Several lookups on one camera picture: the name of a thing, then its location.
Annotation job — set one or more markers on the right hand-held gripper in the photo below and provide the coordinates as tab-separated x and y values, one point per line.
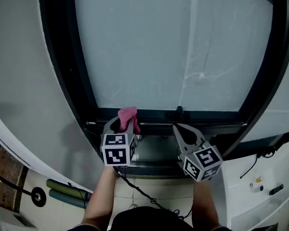
203	162

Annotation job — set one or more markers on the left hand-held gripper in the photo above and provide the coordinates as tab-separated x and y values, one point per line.
115	153

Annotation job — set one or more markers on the pink cleaning cloth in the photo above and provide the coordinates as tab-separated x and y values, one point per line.
126	115

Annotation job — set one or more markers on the dark metal window frame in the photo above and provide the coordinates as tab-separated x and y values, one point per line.
156	150

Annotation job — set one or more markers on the person's right forearm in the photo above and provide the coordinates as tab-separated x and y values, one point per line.
204	201

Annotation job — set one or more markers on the person's left forearm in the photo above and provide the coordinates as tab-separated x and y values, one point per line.
101	194

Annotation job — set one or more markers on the black window latch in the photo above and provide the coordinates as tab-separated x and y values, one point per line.
179	111

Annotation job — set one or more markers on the small yellow item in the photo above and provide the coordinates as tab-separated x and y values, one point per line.
258	179

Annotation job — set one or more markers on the olive rolled mat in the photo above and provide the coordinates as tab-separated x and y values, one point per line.
65	189

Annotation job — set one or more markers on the large frosted glass pane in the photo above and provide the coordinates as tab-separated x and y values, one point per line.
147	44

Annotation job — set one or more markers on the small dark-capped bottle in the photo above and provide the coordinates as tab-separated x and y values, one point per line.
258	189

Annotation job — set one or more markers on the teal rolled mat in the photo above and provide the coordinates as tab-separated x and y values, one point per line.
65	198

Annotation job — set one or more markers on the person's dark shirt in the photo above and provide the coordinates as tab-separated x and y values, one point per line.
147	219

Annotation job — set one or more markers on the narrow frosted glass pane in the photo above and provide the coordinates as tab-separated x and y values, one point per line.
279	105

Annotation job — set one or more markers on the black round stand base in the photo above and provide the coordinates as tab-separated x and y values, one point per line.
38	196

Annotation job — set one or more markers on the white storage box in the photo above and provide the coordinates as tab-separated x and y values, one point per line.
7	220

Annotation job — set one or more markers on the black window frame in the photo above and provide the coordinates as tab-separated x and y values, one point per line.
62	56

